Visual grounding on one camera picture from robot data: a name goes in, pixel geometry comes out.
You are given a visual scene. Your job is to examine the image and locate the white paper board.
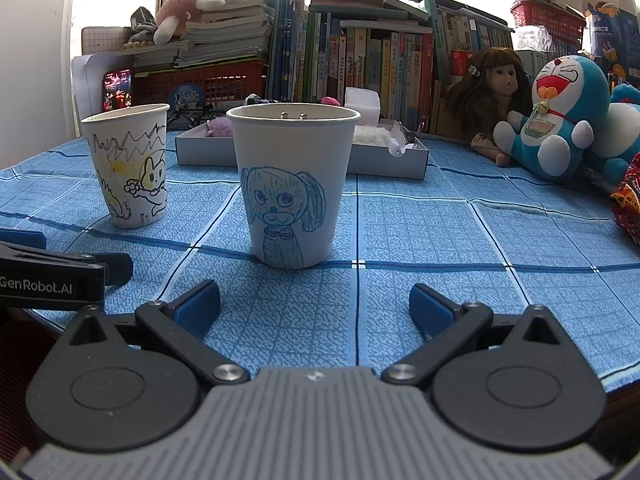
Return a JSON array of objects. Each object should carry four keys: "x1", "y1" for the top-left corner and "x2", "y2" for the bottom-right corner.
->
[{"x1": 71, "y1": 54, "x2": 109, "y2": 139}]

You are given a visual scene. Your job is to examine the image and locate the clear plastic bag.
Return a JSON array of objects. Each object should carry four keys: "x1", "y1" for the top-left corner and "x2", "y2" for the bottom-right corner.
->
[{"x1": 514, "y1": 24, "x2": 557, "y2": 52}]

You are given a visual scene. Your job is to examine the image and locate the grey plush toy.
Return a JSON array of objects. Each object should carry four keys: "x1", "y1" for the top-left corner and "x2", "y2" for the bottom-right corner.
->
[{"x1": 128, "y1": 6, "x2": 159, "y2": 44}]

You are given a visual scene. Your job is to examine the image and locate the paper cup with yellow drawing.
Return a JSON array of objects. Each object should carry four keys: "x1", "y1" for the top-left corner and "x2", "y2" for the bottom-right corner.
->
[{"x1": 80, "y1": 103, "x2": 171, "y2": 230}]

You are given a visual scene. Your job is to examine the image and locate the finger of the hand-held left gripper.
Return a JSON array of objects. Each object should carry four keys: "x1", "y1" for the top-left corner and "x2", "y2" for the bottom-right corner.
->
[
  {"x1": 95, "y1": 253, "x2": 134, "y2": 286},
  {"x1": 0, "y1": 228, "x2": 47, "y2": 251}
]

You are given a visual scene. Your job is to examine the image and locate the smartphone with lit screen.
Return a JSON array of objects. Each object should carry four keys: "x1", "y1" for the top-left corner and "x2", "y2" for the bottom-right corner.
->
[{"x1": 103, "y1": 68, "x2": 134, "y2": 114}]

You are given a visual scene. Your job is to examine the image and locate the paper cup with blue drawing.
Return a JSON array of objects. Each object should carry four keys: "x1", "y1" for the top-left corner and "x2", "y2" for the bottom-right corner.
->
[{"x1": 225, "y1": 103, "x2": 362, "y2": 270}]

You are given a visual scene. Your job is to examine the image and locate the small red plastic basket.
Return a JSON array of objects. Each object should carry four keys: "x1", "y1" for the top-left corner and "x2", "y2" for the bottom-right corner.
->
[{"x1": 509, "y1": 0, "x2": 586, "y2": 36}]

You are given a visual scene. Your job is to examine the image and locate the stack of flat books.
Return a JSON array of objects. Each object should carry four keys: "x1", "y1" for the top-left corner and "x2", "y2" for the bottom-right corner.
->
[{"x1": 117, "y1": 0, "x2": 276, "y2": 69}]

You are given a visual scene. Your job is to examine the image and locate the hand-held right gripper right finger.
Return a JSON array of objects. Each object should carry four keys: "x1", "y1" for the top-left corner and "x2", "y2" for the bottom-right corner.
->
[{"x1": 381, "y1": 283, "x2": 568, "y2": 387}]

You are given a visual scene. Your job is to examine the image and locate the round blue printed card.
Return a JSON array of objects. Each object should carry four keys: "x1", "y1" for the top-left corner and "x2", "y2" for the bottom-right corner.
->
[{"x1": 167, "y1": 84, "x2": 206, "y2": 110}]

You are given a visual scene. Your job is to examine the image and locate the large red plastic basket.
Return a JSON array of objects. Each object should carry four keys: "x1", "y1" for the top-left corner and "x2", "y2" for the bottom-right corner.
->
[{"x1": 132, "y1": 58, "x2": 269, "y2": 112}]

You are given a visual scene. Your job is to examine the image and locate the blue printed carton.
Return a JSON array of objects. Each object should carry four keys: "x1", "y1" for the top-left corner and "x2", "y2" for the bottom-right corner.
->
[{"x1": 582, "y1": 2, "x2": 640, "y2": 77}]

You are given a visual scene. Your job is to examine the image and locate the white fluffy plush toy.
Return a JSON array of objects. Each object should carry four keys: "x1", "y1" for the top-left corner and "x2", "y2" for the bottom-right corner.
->
[{"x1": 352, "y1": 124, "x2": 394, "y2": 147}]

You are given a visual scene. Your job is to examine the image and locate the row of upright books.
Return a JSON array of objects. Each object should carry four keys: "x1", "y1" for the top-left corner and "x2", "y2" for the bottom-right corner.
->
[{"x1": 267, "y1": 0, "x2": 546, "y2": 132}]

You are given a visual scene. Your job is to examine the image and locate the pink and white plush toy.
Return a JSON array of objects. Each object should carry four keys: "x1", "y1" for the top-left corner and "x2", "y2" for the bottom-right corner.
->
[{"x1": 153, "y1": 0, "x2": 226, "y2": 45}]

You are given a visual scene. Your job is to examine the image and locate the blue robot cat plush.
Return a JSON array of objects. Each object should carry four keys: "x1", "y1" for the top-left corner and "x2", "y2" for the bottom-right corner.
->
[{"x1": 493, "y1": 54, "x2": 611, "y2": 184}]

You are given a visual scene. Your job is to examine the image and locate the brown-haired doll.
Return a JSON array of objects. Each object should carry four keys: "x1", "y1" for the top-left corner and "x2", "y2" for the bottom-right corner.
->
[{"x1": 444, "y1": 46, "x2": 534, "y2": 167}]

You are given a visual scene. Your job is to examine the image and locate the white foam block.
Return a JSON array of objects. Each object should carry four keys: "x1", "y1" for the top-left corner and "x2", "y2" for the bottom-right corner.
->
[{"x1": 343, "y1": 86, "x2": 381, "y2": 126}]

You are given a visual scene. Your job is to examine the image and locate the grey grid cutting mat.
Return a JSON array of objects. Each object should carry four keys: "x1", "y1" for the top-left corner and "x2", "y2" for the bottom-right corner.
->
[{"x1": 81, "y1": 26, "x2": 134, "y2": 56}]

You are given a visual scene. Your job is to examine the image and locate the lilac soft cloth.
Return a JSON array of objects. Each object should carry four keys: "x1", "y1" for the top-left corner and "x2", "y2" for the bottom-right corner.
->
[{"x1": 207, "y1": 115, "x2": 234, "y2": 139}]

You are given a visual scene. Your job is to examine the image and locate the black mini tripod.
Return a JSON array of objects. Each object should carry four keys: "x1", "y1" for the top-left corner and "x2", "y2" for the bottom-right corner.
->
[{"x1": 167, "y1": 104, "x2": 227, "y2": 129}]

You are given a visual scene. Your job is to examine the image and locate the red patterned knit cloth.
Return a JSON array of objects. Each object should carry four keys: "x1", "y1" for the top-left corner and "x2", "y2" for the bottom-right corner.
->
[{"x1": 609, "y1": 152, "x2": 640, "y2": 247}]

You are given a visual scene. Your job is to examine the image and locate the blue and white plush toy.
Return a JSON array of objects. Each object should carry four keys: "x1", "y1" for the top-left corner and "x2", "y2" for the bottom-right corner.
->
[{"x1": 584, "y1": 83, "x2": 640, "y2": 187}]

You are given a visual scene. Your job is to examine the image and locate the white cardboard box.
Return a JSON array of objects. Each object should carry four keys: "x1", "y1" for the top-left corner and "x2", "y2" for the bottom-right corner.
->
[{"x1": 174, "y1": 118, "x2": 430, "y2": 181}]

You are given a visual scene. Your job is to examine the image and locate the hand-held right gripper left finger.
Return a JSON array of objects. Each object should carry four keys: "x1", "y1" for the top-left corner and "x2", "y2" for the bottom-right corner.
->
[{"x1": 60, "y1": 280, "x2": 251, "y2": 387}]

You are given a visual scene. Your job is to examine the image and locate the blue checked tablecloth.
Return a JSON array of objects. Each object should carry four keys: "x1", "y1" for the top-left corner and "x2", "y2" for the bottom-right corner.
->
[{"x1": 0, "y1": 129, "x2": 640, "y2": 397}]

